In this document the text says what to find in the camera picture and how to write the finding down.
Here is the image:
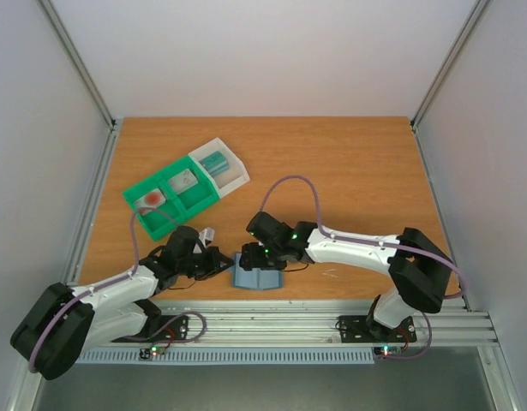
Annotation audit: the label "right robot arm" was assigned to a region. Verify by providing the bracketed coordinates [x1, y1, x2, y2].
[238, 211, 452, 341]

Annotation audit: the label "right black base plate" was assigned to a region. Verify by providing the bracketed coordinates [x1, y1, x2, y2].
[335, 315, 417, 343]

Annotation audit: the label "right aluminium corner post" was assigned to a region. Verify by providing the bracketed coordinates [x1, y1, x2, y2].
[410, 0, 491, 129]

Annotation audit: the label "aluminium front rail frame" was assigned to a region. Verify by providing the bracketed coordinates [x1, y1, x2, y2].
[27, 299, 500, 348]

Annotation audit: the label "right small circuit board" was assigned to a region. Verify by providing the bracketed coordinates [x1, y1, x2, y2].
[374, 345, 403, 358]

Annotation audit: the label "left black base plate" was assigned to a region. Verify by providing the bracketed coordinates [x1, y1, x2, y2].
[112, 315, 189, 343]

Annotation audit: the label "white translucent plastic bin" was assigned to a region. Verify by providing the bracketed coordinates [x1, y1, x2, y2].
[189, 138, 250, 199]

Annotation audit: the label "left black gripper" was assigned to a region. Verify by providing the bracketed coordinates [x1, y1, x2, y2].
[178, 247, 234, 281]

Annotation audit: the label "card with red circle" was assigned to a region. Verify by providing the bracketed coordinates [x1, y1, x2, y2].
[134, 188, 166, 215]

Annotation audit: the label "grey card in green bin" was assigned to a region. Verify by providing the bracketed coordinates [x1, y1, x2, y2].
[167, 169, 199, 195]

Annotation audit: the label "teal leather card holder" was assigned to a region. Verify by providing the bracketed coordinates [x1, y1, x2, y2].
[231, 253, 284, 291]

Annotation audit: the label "left small circuit board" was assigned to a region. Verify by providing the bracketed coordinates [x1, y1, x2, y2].
[138, 346, 167, 360]

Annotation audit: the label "small circuit board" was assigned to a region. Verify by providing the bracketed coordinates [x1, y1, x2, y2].
[374, 345, 403, 358]
[138, 346, 167, 360]

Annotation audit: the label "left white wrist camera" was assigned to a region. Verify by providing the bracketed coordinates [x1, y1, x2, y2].
[199, 227, 215, 247]

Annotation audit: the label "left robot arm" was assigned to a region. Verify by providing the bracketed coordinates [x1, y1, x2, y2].
[10, 226, 234, 380]

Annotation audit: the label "grey slotted cable duct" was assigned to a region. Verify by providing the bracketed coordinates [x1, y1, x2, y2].
[77, 347, 374, 366]

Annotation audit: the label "green plastic bin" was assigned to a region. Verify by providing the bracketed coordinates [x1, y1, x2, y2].
[123, 156, 219, 241]

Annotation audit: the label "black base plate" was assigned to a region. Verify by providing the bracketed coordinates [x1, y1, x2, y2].
[335, 315, 417, 343]
[112, 315, 189, 343]

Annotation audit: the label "teal cards in white bin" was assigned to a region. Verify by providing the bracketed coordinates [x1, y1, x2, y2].
[200, 151, 230, 176]

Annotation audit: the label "left aluminium corner post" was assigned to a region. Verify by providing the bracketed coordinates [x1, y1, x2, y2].
[38, 0, 118, 129]

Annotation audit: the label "aluminium corner post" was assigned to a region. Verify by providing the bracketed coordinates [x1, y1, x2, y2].
[38, 0, 118, 129]
[410, 0, 491, 129]

